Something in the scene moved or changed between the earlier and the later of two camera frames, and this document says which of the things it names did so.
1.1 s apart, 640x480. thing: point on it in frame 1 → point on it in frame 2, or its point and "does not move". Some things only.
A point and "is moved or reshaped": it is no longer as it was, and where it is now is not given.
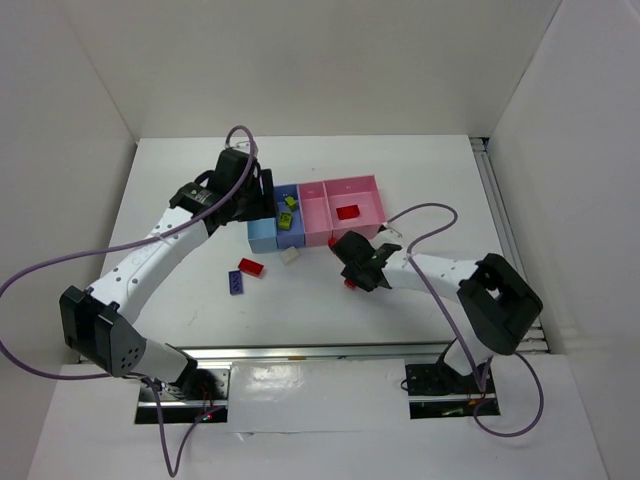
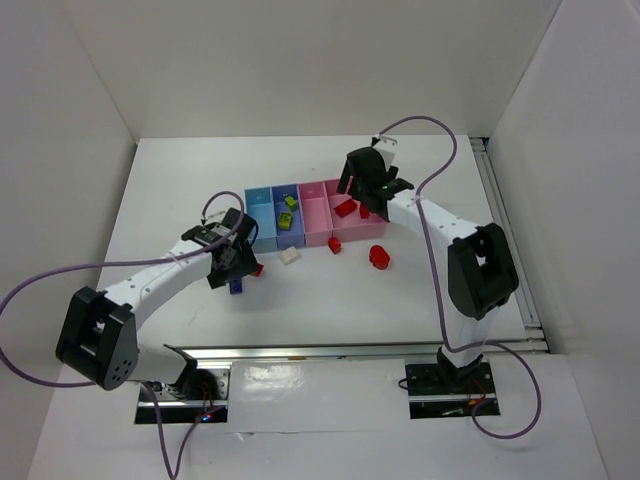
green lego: x=285 y=220 does not move
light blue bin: x=262 y=235 does not move
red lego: x=348 y=212 is moved or reshaped
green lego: x=291 y=203 does not move
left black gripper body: x=266 y=192 → x=232 y=270
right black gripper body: x=353 y=270 → x=354 y=167
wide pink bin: x=355 y=204 does not move
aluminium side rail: x=534 y=340 does not move
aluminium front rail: x=350 y=351 does not move
